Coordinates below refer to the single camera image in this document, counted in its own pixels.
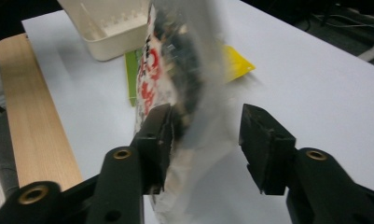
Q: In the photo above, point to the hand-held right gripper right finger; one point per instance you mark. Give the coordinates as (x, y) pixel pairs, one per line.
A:
(265, 146)

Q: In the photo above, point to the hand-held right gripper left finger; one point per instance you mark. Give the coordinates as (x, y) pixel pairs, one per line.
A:
(153, 140)

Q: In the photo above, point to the clear dried seaweed packet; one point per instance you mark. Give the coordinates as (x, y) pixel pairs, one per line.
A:
(181, 62)

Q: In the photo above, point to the white plastic lunch box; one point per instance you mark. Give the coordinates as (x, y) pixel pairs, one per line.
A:
(113, 40)

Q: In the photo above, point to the wooden table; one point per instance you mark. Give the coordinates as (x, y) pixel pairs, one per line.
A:
(35, 118)

